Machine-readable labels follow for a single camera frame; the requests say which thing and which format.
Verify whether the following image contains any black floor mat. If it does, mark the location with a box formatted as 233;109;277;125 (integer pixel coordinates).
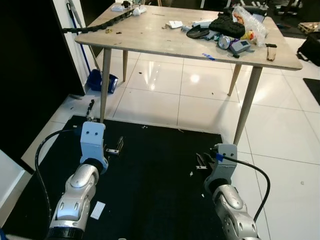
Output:
4;115;224;240

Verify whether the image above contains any white paper slip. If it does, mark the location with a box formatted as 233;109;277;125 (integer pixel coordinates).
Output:
90;201;107;221

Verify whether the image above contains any blue dustpan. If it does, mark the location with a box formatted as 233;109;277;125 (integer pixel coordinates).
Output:
85;68;120;96

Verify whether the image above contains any light wooden table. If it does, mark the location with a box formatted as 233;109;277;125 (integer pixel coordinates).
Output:
75;0;303;146

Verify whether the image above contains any grey handheld device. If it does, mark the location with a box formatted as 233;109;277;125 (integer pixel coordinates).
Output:
228;39;252;56

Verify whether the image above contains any round silver tin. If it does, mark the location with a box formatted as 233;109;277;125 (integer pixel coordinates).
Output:
216;35;232;50

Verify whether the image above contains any black round disc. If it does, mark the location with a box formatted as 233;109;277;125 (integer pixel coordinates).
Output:
186;26;211;39

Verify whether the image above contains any small white paper scrap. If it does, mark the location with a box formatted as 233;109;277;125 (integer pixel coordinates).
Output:
167;20;184;30

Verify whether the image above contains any white plastic item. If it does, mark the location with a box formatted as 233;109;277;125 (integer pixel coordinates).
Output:
110;2;148;15

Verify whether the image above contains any black cloth bundle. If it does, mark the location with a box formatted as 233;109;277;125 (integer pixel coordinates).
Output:
208;12;247;39

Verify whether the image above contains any pale blue small box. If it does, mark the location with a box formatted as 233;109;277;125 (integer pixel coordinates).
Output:
191;19;216;30

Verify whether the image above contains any black bag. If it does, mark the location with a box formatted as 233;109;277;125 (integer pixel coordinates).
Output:
297;32;320;66

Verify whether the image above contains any wooden pallet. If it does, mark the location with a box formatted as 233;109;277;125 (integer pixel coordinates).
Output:
298;21;320;35

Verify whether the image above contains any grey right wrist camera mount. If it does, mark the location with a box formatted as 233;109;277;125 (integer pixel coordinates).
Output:
207;144;239;189

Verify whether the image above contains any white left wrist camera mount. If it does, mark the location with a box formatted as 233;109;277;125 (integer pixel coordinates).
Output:
80;121;109;171

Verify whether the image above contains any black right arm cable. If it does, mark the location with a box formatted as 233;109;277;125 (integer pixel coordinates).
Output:
219;154;271;223

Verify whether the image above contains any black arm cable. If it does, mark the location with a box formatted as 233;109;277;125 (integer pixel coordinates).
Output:
34;128;82;232
219;154;271;223

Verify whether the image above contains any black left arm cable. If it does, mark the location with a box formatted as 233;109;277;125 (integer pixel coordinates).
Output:
34;128;82;232

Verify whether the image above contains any black cable drag chain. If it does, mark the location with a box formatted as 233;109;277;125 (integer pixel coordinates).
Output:
62;9;137;35

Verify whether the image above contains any blue broom handle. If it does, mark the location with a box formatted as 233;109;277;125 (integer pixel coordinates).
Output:
67;0;101;72

